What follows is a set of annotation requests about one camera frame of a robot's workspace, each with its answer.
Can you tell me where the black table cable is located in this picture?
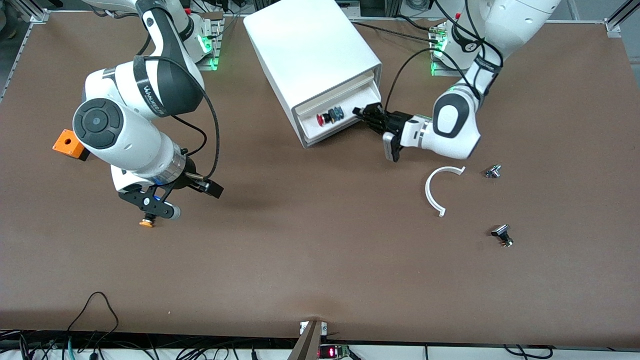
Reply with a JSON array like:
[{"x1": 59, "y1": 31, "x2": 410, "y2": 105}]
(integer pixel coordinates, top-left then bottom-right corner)
[
  {"x1": 394, "y1": 14, "x2": 437, "y2": 33},
  {"x1": 350, "y1": 19, "x2": 437, "y2": 45}
]

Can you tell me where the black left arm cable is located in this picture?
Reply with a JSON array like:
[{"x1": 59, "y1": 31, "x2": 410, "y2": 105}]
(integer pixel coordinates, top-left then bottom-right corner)
[{"x1": 382, "y1": 0, "x2": 506, "y2": 111}]

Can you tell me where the tangled black cable bundle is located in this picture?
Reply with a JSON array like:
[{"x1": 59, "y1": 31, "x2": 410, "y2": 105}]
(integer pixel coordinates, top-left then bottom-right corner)
[{"x1": 0, "y1": 329, "x2": 301, "y2": 360}]

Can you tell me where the brown camera mount post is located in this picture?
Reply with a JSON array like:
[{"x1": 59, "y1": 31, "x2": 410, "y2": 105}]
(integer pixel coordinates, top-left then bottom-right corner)
[{"x1": 287, "y1": 320, "x2": 328, "y2": 360}]

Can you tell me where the black square pushbutton switch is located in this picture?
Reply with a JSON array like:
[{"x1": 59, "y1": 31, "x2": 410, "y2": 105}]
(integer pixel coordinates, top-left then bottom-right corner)
[{"x1": 490, "y1": 224, "x2": 514, "y2": 248}]

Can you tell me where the thin black looped cable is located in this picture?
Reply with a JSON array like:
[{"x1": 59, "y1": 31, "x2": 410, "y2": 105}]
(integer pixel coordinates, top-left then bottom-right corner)
[{"x1": 66, "y1": 291, "x2": 121, "y2": 346}]

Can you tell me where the red LED display device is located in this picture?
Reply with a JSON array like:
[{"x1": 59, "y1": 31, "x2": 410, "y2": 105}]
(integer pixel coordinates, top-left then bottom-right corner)
[{"x1": 319, "y1": 344, "x2": 351, "y2": 360}]

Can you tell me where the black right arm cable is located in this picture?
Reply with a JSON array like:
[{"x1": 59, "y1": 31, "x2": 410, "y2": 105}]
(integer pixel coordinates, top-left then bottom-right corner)
[{"x1": 134, "y1": 56, "x2": 221, "y2": 181}]

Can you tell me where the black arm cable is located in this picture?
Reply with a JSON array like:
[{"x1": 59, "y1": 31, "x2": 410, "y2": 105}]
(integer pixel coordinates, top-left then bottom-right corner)
[
  {"x1": 134, "y1": 56, "x2": 221, "y2": 181},
  {"x1": 382, "y1": 0, "x2": 506, "y2": 111}
]

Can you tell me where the orange plastic block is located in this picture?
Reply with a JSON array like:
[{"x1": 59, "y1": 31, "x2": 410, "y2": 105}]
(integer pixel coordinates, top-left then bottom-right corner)
[{"x1": 52, "y1": 129, "x2": 92, "y2": 162}]

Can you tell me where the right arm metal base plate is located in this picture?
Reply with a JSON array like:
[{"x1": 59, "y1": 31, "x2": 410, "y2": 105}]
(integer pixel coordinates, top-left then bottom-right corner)
[{"x1": 192, "y1": 12, "x2": 224, "y2": 71}]

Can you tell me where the white semicircular plastic bracket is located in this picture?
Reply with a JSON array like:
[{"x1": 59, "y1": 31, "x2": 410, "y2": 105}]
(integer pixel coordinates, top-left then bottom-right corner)
[{"x1": 425, "y1": 165, "x2": 466, "y2": 218}]

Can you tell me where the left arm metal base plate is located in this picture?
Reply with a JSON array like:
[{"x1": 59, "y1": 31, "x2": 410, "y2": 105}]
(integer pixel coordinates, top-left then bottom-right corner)
[{"x1": 429, "y1": 22, "x2": 476, "y2": 77}]

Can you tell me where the white compartment tray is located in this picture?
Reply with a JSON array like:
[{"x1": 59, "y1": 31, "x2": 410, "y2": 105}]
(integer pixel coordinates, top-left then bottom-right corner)
[{"x1": 294, "y1": 81, "x2": 383, "y2": 149}]

